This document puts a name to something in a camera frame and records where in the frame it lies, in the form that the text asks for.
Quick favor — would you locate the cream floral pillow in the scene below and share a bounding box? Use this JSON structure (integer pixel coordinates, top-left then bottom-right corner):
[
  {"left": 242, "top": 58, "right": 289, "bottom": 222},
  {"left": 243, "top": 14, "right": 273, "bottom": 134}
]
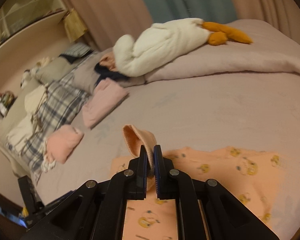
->
[{"left": 0, "top": 79, "right": 45, "bottom": 155}]

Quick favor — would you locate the pink beige curtain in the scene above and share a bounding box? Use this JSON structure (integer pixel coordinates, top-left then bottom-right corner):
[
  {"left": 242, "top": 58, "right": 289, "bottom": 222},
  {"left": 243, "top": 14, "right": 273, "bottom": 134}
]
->
[{"left": 64, "top": 0, "right": 300, "bottom": 49}]

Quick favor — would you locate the striped dark pillow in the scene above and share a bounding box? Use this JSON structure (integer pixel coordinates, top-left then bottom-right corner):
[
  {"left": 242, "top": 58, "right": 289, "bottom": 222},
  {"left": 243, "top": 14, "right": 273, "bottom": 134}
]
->
[{"left": 59, "top": 42, "right": 93, "bottom": 64}]

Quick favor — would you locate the grey lilac pillow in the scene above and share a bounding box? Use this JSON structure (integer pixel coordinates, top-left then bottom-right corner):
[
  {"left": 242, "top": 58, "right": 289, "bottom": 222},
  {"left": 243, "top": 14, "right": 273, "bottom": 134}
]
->
[{"left": 34, "top": 50, "right": 109, "bottom": 94}]

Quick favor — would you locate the peach pink folded garment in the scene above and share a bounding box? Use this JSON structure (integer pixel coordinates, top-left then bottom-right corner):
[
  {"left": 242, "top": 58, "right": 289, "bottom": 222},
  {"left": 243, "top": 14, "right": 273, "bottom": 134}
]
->
[{"left": 45, "top": 125, "right": 84, "bottom": 164}]

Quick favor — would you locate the lilac bed sheet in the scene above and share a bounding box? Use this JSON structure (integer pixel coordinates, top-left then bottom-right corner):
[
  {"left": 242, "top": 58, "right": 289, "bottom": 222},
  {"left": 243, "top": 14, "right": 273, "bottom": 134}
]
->
[{"left": 36, "top": 73, "right": 300, "bottom": 239}]

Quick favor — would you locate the teal curtain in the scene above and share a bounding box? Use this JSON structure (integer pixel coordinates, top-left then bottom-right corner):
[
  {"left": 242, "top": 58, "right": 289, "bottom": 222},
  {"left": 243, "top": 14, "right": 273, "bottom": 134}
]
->
[{"left": 144, "top": 0, "right": 237, "bottom": 24}]

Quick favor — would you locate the white goose plush toy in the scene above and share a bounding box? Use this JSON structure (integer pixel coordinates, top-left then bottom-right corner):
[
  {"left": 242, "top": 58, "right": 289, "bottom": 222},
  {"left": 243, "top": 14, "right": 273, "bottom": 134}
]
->
[{"left": 113, "top": 18, "right": 253, "bottom": 77}]

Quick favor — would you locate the dark navy garment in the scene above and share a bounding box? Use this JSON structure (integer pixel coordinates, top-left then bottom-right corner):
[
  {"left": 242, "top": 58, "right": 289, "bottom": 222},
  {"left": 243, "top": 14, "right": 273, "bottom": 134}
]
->
[{"left": 94, "top": 63, "right": 130, "bottom": 86}]

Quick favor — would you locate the peach cartoon print garment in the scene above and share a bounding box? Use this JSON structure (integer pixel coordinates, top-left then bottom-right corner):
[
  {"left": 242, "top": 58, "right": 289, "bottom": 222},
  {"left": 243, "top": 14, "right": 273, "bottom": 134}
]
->
[{"left": 109, "top": 123, "right": 288, "bottom": 240}]

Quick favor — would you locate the yellow tasselled cloth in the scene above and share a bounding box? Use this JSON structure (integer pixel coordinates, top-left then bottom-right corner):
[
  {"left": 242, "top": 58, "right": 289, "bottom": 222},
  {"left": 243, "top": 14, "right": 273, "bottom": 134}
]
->
[{"left": 63, "top": 8, "right": 88, "bottom": 42}]

